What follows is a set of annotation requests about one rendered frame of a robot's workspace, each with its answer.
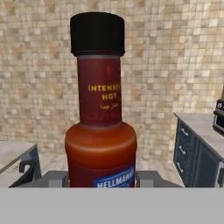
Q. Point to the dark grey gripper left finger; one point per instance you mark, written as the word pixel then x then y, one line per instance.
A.
pixel 55 179

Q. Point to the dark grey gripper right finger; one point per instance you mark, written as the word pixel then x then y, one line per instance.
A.
pixel 147 179

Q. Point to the red hot sauce bottle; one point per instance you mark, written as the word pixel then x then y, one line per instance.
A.
pixel 100 140

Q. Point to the dark grey cabinet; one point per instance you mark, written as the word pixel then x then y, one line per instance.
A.
pixel 30 166

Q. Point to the dark blue cabinet run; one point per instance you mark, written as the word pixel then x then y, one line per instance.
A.
pixel 192 163

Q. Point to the black countertop appliance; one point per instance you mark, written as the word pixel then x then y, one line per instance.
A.
pixel 219 118

